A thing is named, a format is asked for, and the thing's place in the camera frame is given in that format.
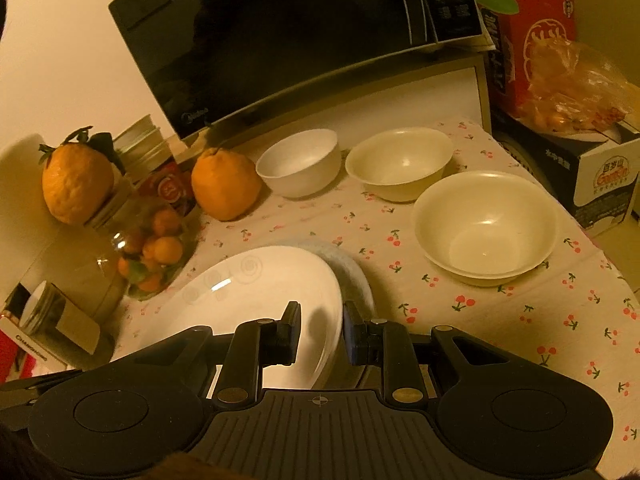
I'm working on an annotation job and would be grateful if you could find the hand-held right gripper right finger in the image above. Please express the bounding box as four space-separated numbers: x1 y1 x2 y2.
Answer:
343 301 507 405

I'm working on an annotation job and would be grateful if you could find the black microwave oven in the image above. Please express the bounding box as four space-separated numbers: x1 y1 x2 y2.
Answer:
107 0 494 142

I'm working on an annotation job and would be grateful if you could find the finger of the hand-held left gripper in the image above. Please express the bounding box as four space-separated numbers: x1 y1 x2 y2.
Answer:
0 369 84 413

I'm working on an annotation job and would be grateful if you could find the large orange with leaves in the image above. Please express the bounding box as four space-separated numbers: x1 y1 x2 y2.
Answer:
39 126 121 226

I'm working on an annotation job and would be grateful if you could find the white plate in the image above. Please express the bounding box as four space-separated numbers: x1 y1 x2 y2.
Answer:
124 245 344 392

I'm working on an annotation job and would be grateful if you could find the plastic bag of oranges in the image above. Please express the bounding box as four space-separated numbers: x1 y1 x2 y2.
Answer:
519 41 640 135

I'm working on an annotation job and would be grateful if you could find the dark cardboard box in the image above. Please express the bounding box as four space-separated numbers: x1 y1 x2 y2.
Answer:
491 109 640 235

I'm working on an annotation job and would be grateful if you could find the glass jar of kumquats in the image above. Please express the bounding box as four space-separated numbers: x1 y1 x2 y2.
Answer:
84 180 202 302

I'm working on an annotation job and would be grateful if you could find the red label jar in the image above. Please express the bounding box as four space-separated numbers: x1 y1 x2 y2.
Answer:
136 159 199 217

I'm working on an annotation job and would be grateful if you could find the red cardboard box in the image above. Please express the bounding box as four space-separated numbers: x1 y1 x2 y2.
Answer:
472 0 577 117

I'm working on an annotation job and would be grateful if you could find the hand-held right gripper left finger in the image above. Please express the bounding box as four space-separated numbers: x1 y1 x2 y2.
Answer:
134 301 303 407

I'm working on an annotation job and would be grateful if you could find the white bowl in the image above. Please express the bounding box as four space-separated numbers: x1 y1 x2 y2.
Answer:
255 128 343 199

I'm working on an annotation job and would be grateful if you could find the dark jar with silver lid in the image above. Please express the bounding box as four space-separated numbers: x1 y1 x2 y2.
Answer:
20 280 102 357

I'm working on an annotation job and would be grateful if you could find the cherry print tablecloth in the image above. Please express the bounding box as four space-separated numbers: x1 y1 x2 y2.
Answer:
112 117 640 463

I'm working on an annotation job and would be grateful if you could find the cream bowl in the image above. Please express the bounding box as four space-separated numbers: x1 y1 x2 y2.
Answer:
412 170 560 289
345 127 455 204

